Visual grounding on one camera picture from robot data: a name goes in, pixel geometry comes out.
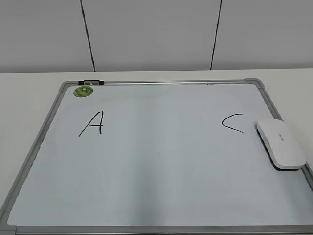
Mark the white board eraser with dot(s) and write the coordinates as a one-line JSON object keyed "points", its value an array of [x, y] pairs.
{"points": [[283, 148]]}

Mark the round green magnet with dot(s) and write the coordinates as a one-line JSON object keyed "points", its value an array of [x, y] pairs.
{"points": [[83, 91]]}

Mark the white board with grey frame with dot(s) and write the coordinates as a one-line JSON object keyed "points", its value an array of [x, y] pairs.
{"points": [[173, 157]]}

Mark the black clip on board frame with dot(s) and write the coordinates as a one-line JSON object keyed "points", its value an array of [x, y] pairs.
{"points": [[91, 82]]}

